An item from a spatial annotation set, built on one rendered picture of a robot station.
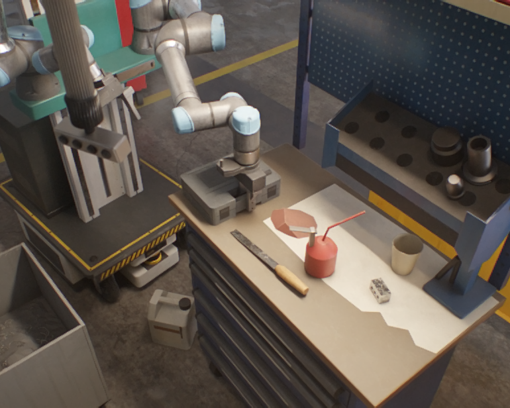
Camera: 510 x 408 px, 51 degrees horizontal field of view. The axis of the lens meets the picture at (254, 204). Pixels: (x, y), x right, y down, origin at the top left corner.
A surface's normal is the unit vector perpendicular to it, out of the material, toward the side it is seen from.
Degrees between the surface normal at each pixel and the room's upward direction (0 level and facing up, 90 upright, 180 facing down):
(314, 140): 0
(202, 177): 0
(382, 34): 90
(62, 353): 90
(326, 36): 90
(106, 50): 90
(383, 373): 0
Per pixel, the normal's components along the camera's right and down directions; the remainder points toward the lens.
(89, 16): 0.72, 0.46
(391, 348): 0.00, -0.75
